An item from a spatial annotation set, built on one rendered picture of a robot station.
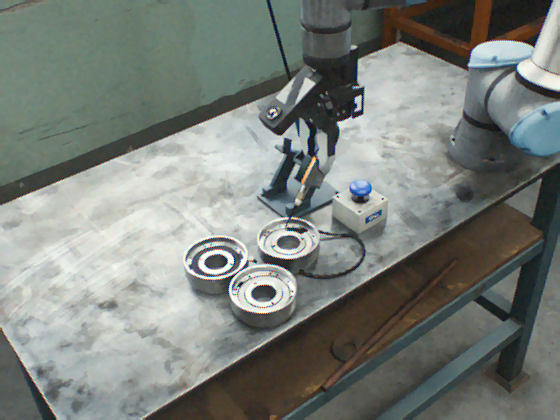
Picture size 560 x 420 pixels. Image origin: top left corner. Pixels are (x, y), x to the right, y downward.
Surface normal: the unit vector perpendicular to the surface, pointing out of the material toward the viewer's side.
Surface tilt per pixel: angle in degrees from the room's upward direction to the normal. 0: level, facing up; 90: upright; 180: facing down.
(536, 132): 97
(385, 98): 0
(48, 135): 90
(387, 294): 0
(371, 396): 0
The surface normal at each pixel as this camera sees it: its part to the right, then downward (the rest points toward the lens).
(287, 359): -0.04, -0.79
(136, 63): 0.62, 0.47
